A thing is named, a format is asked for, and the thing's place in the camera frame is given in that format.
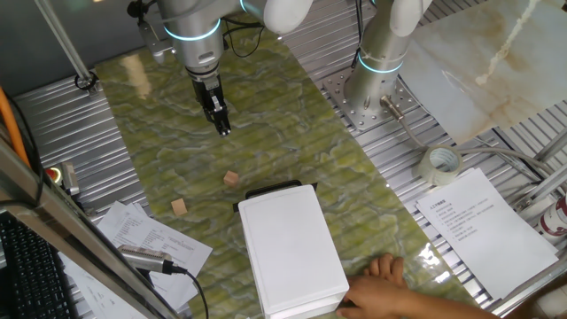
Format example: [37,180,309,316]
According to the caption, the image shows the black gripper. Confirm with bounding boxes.
[190,73,232,137]

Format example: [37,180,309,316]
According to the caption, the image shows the white drawer with black handle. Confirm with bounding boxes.
[232,179,319,213]

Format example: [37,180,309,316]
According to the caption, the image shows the white drawer cabinet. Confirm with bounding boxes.
[237,184,351,319]

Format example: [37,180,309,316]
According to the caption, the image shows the person's bare forearm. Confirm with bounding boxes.
[411,290,501,319]

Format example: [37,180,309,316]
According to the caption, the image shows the person's bare hand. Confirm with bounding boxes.
[335,253,417,319]

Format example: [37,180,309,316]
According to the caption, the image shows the green marble pattern mat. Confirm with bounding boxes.
[95,17,479,319]

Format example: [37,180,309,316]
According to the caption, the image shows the printed paper sheet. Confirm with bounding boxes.
[59,252,150,319]
[96,201,214,311]

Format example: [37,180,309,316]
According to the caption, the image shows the emergency stop button box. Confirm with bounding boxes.
[43,161,81,196]

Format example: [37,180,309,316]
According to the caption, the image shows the slanted aluminium pole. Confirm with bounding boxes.
[34,0,101,97]

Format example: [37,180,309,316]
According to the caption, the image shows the clear tape roll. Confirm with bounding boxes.
[417,144,464,187]

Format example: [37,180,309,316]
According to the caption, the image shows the black keyboard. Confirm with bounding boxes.
[0,212,79,319]

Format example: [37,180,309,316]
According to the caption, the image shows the white marble slab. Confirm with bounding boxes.
[398,0,567,146]

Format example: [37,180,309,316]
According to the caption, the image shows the white sheet with short text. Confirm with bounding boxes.
[415,167,560,301]

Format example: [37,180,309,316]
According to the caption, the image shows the aluminium profile rails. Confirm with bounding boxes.
[513,128,567,212]

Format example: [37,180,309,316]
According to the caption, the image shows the red and white can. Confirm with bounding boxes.
[537,194,567,245]

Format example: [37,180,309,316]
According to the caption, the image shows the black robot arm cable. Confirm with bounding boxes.
[220,16,267,59]

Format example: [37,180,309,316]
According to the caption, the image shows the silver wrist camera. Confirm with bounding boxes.
[128,0,175,66]

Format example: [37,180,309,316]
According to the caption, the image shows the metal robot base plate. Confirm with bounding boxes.
[322,66,420,133]

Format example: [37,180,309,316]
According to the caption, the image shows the silver cylindrical cable plug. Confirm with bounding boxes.
[117,244,175,276]

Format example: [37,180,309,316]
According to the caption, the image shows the black camera cable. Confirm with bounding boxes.
[170,264,210,319]

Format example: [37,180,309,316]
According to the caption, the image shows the aluminium frame bar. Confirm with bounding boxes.
[0,132,183,319]

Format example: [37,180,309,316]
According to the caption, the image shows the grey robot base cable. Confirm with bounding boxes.
[379,95,567,190]

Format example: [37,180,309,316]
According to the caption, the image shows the orange cable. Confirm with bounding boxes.
[0,86,32,169]

